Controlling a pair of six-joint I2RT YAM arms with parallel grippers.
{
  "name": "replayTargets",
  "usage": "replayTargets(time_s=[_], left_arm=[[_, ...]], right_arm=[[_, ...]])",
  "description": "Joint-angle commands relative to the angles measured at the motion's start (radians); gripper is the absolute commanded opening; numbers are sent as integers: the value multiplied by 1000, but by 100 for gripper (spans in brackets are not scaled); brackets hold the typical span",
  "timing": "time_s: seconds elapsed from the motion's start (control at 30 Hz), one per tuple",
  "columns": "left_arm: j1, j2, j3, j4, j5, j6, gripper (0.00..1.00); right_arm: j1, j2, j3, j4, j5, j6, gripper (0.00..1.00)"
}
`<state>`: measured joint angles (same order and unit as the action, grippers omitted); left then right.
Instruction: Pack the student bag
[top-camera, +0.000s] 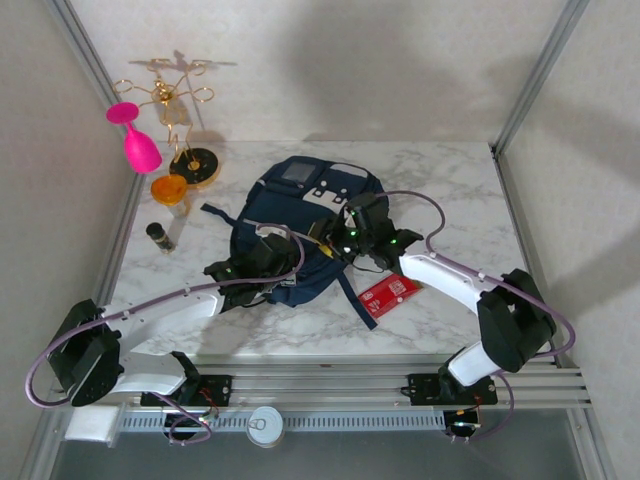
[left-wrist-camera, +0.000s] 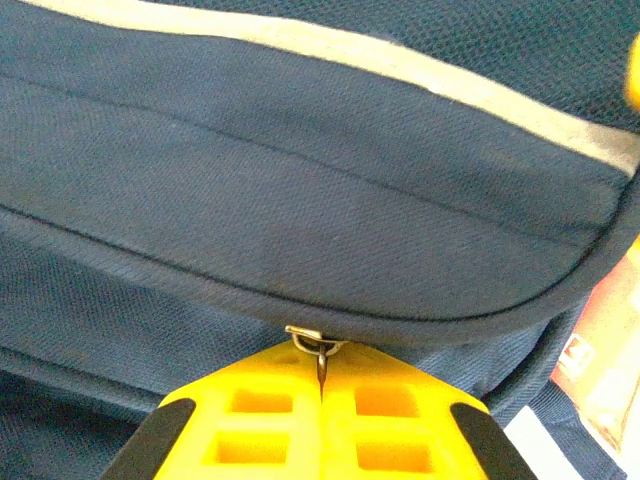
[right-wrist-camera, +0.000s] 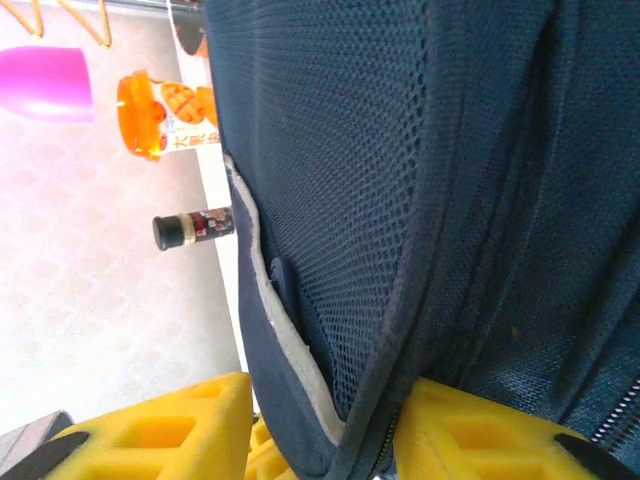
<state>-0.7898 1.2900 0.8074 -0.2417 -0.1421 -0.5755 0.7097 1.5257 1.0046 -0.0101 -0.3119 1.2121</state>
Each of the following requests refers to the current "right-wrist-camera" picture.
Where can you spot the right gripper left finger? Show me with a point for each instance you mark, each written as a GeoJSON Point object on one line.
{"type": "Point", "coordinates": [165, 440]}

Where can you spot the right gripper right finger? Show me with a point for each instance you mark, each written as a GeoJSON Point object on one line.
{"type": "Point", "coordinates": [475, 440]}

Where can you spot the navy blue backpack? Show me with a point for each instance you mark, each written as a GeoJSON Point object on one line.
{"type": "Point", "coordinates": [400, 175]}

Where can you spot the small black-capped spice bottle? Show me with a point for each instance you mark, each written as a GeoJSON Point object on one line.
{"type": "Point", "coordinates": [195, 227]}

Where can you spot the orange goblet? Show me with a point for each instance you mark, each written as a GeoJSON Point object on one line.
{"type": "Point", "coordinates": [145, 115]}

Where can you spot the pink plastic wine glass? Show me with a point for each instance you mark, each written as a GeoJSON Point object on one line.
{"type": "Point", "coordinates": [45, 82]}

